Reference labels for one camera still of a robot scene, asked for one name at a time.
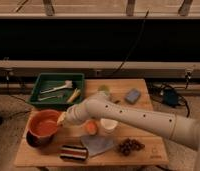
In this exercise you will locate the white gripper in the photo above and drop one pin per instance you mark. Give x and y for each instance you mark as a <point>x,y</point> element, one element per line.
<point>73,116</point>

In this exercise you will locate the orange bowl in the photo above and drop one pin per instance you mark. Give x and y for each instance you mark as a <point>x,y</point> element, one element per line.
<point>44,123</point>

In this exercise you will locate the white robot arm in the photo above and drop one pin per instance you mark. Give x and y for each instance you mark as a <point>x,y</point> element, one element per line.
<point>182,130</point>

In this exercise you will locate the metal fork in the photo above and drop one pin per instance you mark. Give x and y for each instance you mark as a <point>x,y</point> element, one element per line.
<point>49,97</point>

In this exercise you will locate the green plastic tray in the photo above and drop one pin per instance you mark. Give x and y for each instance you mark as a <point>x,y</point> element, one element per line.
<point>49,80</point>

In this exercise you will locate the orange peach fruit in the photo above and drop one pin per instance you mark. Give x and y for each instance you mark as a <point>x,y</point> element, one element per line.
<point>91,127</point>

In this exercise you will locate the white dish brush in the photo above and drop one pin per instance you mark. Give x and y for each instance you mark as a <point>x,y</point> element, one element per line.
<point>68,84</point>

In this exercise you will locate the dark brown bowl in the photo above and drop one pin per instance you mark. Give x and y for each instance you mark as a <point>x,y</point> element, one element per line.
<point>35,141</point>

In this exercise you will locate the grey blue cloth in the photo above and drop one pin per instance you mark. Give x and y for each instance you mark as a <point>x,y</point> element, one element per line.
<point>97,144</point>

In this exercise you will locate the white cup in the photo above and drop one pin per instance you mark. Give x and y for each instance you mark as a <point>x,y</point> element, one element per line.
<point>108,125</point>

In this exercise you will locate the green plastic cup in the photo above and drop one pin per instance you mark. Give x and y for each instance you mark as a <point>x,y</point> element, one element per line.
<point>104,88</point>

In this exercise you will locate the bunch of dark grapes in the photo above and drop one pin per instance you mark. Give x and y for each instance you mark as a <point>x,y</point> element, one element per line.
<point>129,145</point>

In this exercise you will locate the blue sponge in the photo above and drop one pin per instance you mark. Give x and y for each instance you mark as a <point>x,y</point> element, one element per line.
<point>132,96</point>

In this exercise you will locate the blue power adapter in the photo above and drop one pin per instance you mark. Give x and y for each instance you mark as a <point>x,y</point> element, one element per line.
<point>170,97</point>

